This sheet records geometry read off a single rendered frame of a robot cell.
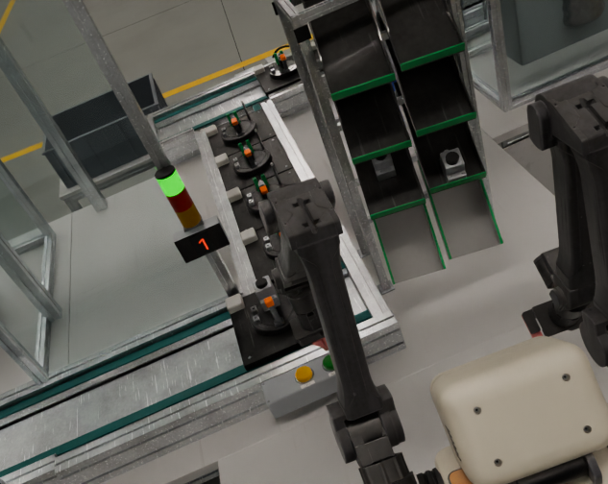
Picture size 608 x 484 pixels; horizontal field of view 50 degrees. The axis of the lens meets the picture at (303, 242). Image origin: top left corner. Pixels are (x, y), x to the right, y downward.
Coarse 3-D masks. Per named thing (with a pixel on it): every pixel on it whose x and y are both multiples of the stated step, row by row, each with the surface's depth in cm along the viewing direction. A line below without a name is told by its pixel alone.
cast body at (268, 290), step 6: (258, 282) 162; (264, 282) 161; (270, 282) 162; (258, 288) 161; (264, 288) 161; (270, 288) 161; (258, 294) 161; (264, 294) 162; (270, 294) 162; (276, 294) 163; (276, 300) 162; (264, 306) 162; (276, 306) 163
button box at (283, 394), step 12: (312, 360) 156; (288, 372) 155; (312, 372) 153; (324, 372) 152; (264, 384) 155; (276, 384) 154; (288, 384) 153; (300, 384) 152; (312, 384) 151; (324, 384) 152; (336, 384) 153; (264, 396) 153; (276, 396) 151; (288, 396) 151; (300, 396) 152; (312, 396) 153; (324, 396) 154; (276, 408) 152; (288, 408) 153
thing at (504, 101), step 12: (492, 0) 198; (492, 12) 200; (492, 24) 203; (492, 36) 207; (504, 48) 209; (504, 60) 211; (600, 60) 223; (504, 72) 214; (576, 72) 222; (588, 72) 223; (480, 84) 235; (504, 84) 217; (552, 84) 221; (492, 96) 228; (504, 96) 219; (528, 96) 222; (504, 108) 222
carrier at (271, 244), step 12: (252, 228) 197; (264, 228) 198; (252, 240) 195; (264, 240) 188; (276, 240) 189; (252, 252) 192; (264, 252) 188; (276, 252) 185; (252, 264) 188; (264, 264) 186; (264, 276) 182
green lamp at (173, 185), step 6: (174, 174) 150; (162, 180) 149; (168, 180) 149; (174, 180) 150; (180, 180) 152; (162, 186) 151; (168, 186) 150; (174, 186) 151; (180, 186) 152; (168, 192) 152; (174, 192) 152; (180, 192) 152
